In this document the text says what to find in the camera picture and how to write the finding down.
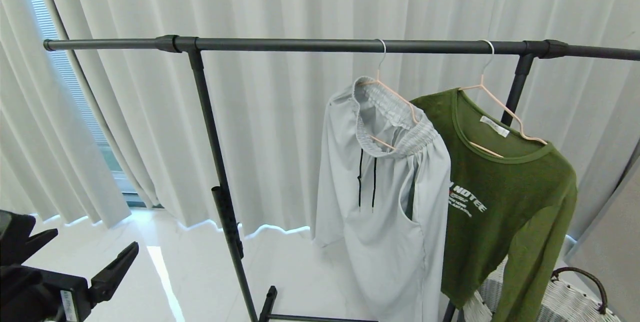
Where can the window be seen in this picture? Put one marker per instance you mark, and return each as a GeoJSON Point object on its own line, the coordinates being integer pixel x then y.
{"type": "Point", "coordinates": [75, 87]}

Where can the black clothes rack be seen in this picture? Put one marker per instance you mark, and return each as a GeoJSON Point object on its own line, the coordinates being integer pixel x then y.
{"type": "Point", "coordinates": [350, 45]}

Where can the pale grey shorts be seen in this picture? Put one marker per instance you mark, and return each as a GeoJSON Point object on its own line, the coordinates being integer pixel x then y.
{"type": "Point", "coordinates": [380, 242]}

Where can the green garment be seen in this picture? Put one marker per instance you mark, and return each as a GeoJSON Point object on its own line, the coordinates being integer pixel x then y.
{"type": "Point", "coordinates": [500, 187]}

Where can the white laundry basket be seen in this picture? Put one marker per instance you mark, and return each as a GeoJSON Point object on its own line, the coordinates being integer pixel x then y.
{"type": "Point", "coordinates": [560, 302]}

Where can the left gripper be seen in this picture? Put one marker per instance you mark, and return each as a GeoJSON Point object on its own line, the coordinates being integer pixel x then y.
{"type": "Point", "coordinates": [45, 297]}

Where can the pink clothes hanger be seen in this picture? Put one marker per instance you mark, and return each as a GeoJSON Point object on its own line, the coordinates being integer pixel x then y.
{"type": "Point", "coordinates": [400, 100]}
{"type": "Point", "coordinates": [505, 110]}

